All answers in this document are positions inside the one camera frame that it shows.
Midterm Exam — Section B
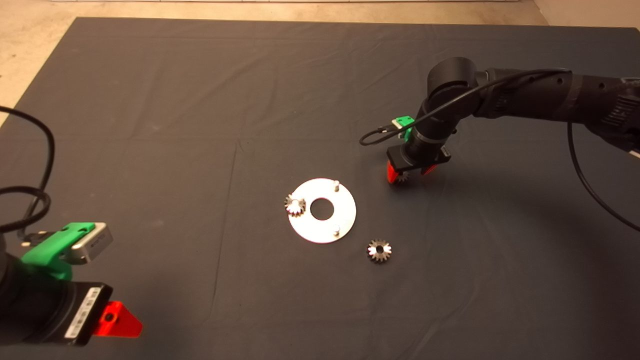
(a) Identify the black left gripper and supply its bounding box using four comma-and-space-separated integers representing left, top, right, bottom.
0, 282, 144, 347

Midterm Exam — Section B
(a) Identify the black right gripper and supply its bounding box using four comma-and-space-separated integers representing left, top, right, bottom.
387, 140, 452, 184

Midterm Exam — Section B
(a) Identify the round metal carrier plate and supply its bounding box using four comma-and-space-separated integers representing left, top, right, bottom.
287, 178, 357, 244

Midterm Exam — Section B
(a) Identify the dark grey table cloth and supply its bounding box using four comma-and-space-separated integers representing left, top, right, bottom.
0, 17, 640, 360

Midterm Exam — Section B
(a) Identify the green right camera mount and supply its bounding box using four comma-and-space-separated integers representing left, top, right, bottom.
394, 116, 416, 141

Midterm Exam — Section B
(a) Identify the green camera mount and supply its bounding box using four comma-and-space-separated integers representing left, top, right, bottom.
394, 116, 416, 141
21, 222, 97, 281

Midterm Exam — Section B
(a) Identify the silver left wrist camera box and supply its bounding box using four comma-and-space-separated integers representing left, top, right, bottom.
70, 222, 114, 265

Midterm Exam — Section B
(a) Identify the green left camera mount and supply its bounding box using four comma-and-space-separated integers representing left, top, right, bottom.
21, 222, 97, 281

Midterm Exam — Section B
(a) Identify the thick black braided cable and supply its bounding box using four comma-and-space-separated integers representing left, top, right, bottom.
0, 186, 52, 233

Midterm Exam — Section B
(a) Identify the thin black left camera cable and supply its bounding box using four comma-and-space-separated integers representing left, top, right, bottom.
0, 106, 56, 241

